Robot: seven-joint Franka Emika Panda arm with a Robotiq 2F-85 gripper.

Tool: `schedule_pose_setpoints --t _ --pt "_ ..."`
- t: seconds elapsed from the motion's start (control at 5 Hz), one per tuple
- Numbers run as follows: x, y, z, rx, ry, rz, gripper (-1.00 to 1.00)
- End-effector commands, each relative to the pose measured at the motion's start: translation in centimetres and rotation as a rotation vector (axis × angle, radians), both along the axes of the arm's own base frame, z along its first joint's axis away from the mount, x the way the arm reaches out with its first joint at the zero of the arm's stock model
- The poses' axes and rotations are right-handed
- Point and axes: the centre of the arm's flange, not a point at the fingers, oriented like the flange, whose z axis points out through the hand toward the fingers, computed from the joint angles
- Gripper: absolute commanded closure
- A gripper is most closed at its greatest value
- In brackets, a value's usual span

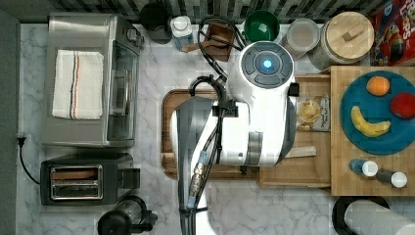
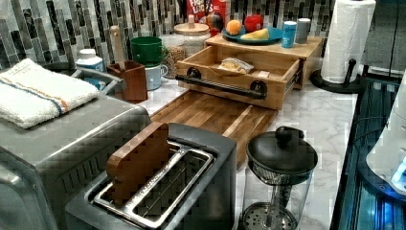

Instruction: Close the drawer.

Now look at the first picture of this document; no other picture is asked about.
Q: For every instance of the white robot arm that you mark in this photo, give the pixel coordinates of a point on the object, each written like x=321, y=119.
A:
x=243, y=118

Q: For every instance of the snack bag in drawer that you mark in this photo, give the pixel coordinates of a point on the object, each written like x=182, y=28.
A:
x=313, y=113

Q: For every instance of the light wooden drawer box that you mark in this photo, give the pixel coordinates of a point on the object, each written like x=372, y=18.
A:
x=344, y=182

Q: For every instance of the dark wooden cutting board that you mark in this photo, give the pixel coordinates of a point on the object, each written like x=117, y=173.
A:
x=170, y=102

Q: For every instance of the brown wooden utensil holder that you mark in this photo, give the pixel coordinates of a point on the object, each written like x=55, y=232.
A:
x=217, y=42

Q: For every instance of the white-capped blue bottle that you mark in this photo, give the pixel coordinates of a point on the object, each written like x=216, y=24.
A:
x=182, y=31

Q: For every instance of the green mug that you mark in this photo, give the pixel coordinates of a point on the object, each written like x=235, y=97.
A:
x=261, y=26

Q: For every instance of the black round container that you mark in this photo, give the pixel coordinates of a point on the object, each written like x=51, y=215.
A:
x=155, y=19

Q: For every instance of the stainless steel toaster oven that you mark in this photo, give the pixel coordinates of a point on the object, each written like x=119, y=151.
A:
x=120, y=43

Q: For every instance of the glass french press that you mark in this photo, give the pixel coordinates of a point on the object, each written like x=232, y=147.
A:
x=129, y=216

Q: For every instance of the glass jar of grains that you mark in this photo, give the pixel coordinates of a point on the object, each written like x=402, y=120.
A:
x=301, y=37

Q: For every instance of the white striped folded towel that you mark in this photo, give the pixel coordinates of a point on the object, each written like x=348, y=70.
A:
x=78, y=85

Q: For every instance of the black two-slot toaster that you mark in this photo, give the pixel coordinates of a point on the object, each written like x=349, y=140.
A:
x=87, y=179

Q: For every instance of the black paper towel holder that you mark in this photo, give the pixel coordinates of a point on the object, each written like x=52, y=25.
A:
x=341, y=205

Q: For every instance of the jar with wooden lid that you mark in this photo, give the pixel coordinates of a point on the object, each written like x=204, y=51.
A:
x=344, y=40

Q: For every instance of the yellow banana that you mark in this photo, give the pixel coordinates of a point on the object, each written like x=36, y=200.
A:
x=367, y=128

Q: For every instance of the blue shaker white cap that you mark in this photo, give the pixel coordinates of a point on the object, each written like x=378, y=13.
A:
x=367, y=168

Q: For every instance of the orange fruit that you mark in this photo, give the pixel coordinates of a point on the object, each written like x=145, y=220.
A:
x=378, y=86

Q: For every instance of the white paper towel roll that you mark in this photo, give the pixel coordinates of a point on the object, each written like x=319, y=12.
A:
x=364, y=217

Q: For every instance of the teal round plate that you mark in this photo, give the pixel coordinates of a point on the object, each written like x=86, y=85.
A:
x=375, y=109

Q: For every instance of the red apple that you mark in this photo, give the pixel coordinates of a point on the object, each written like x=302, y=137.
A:
x=402, y=105

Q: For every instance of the grey shaker white cap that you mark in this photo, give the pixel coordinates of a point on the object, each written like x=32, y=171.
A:
x=396, y=179

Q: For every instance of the froot loops cereal box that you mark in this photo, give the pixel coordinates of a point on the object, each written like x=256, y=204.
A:
x=394, y=43

